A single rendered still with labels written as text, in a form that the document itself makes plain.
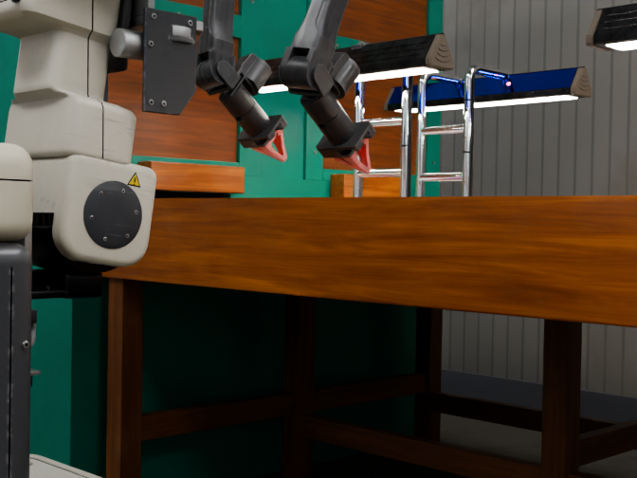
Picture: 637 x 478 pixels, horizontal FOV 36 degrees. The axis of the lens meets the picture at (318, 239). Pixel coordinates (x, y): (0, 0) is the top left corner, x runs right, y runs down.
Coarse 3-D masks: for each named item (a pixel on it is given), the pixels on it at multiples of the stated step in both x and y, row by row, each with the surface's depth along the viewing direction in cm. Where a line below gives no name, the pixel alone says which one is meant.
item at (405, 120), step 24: (360, 48) 218; (360, 96) 241; (408, 96) 231; (360, 120) 241; (384, 120) 235; (408, 120) 231; (408, 144) 231; (384, 168) 236; (408, 168) 231; (360, 192) 242; (408, 192) 231
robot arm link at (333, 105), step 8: (336, 88) 179; (304, 96) 178; (312, 96) 177; (328, 96) 177; (336, 96) 181; (304, 104) 177; (312, 104) 176; (320, 104) 176; (328, 104) 177; (336, 104) 178; (312, 112) 178; (320, 112) 177; (328, 112) 177; (336, 112) 178; (320, 120) 178; (328, 120) 178
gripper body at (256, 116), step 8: (256, 104) 204; (248, 112) 203; (256, 112) 204; (240, 120) 205; (248, 120) 204; (256, 120) 205; (264, 120) 206; (272, 120) 207; (280, 120) 206; (248, 128) 205; (256, 128) 205; (264, 128) 206; (272, 128) 205; (240, 136) 210; (248, 136) 208; (256, 136) 206; (264, 136) 204; (272, 136) 204
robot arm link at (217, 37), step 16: (208, 0) 201; (224, 0) 201; (208, 16) 200; (224, 16) 200; (208, 32) 199; (224, 32) 200; (208, 48) 198; (224, 48) 199; (208, 64) 197; (208, 80) 198
